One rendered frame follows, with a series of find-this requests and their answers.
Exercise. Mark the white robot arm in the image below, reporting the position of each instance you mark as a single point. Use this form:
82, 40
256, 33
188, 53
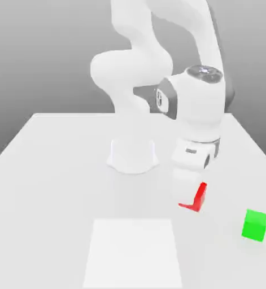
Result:
128, 74

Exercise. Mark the small red cube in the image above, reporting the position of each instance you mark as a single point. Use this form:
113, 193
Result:
200, 198

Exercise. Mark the small green cube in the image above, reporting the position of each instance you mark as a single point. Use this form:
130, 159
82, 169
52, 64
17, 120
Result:
254, 227

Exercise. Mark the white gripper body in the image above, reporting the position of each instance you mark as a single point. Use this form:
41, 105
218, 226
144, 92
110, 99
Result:
185, 185

